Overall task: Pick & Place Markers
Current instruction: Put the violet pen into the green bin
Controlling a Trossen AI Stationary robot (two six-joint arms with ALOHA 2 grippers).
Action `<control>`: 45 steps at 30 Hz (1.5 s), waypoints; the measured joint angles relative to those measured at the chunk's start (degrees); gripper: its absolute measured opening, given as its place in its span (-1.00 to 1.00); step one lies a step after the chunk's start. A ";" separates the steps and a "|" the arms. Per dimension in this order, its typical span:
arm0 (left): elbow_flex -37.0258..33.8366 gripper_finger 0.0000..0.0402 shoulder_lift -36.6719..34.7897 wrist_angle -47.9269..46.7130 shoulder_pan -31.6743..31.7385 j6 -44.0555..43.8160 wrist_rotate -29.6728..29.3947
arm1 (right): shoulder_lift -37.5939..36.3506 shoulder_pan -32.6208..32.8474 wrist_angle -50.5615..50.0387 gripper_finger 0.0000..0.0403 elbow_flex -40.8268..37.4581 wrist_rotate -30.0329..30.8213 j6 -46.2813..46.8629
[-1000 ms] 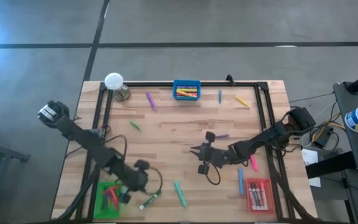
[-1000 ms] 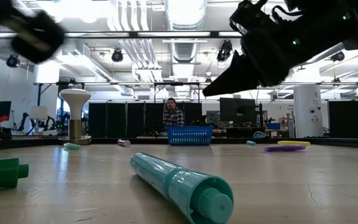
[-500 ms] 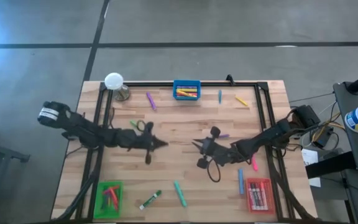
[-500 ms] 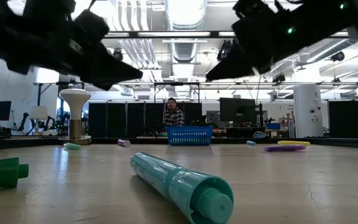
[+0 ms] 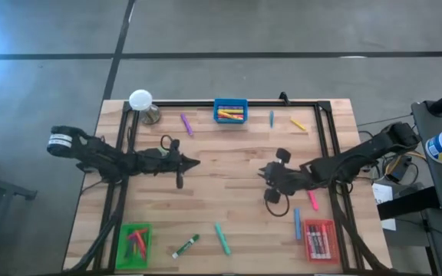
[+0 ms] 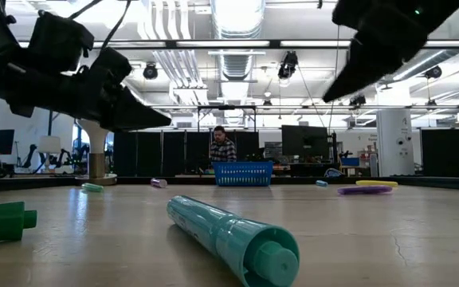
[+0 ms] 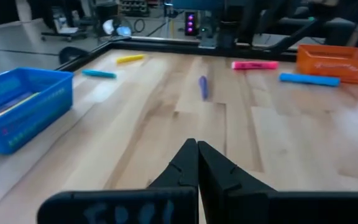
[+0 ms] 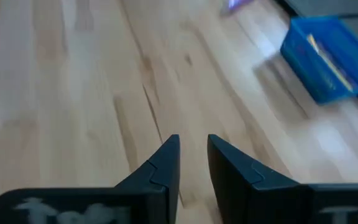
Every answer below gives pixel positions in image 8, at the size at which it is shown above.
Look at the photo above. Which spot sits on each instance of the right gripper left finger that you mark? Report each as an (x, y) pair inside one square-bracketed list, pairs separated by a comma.
[(160, 186)]

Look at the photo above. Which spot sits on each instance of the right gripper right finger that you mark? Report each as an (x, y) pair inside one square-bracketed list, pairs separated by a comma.
[(244, 186)]

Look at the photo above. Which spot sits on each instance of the yellow highlighter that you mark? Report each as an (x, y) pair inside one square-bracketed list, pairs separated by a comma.
[(328, 60)]

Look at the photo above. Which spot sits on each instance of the purple marker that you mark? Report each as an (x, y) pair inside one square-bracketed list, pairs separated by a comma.
[(236, 4)]

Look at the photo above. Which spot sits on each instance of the blue plastic basket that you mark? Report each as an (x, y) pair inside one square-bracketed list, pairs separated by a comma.
[(309, 77)]

